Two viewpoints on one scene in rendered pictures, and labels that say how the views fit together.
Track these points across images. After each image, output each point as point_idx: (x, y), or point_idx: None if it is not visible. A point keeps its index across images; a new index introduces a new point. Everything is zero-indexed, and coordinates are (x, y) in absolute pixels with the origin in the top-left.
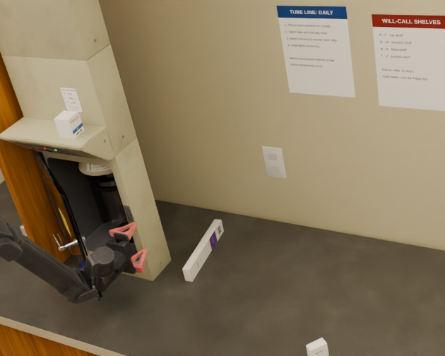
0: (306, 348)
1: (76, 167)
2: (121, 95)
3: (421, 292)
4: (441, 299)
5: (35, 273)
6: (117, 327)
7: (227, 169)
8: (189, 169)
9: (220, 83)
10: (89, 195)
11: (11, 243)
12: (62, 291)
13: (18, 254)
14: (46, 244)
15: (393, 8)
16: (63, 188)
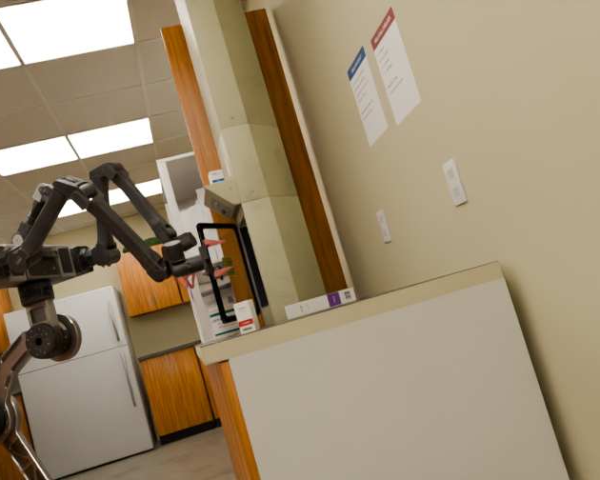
0: (265, 327)
1: None
2: (254, 161)
3: (388, 291)
4: (391, 290)
5: (115, 236)
6: (219, 339)
7: (374, 249)
8: (365, 260)
9: (351, 163)
10: None
11: (79, 193)
12: (140, 263)
13: (86, 205)
14: None
15: (374, 26)
16: (251, 254)
